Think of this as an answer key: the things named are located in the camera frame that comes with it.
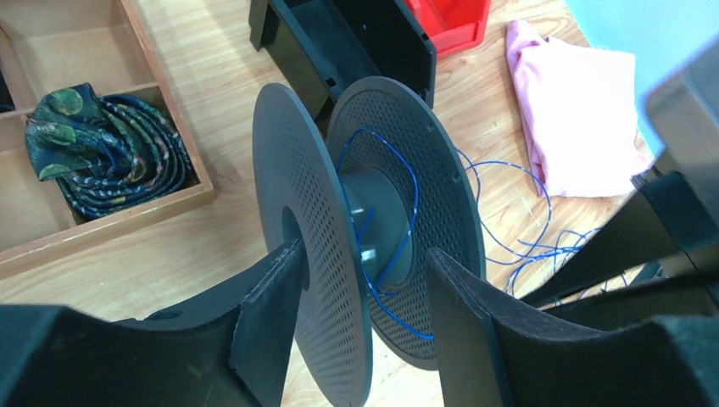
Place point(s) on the wooden compartment tray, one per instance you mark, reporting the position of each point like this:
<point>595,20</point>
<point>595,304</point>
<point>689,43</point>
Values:
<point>49,45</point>

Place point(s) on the black plastic bin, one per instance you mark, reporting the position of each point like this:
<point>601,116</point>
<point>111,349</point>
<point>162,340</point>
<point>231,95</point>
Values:
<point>324,46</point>

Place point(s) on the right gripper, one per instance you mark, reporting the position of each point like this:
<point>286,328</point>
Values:
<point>672,219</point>

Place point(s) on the rolled patterned tie bottom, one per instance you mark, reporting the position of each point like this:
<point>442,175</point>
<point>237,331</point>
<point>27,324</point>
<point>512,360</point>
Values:
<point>107,153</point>

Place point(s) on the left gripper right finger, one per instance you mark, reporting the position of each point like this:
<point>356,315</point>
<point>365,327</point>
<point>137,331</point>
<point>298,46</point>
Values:
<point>653,344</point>

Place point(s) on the pink cloth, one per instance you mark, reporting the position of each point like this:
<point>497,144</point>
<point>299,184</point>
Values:
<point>578,114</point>

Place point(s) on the grey filament spool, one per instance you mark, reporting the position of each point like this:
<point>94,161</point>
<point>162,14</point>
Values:
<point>369,198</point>

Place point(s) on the red plastic bin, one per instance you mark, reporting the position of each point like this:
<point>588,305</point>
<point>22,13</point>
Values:
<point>453,26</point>

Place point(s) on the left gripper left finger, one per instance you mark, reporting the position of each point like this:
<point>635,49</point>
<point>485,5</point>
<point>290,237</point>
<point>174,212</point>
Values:
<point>226,346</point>

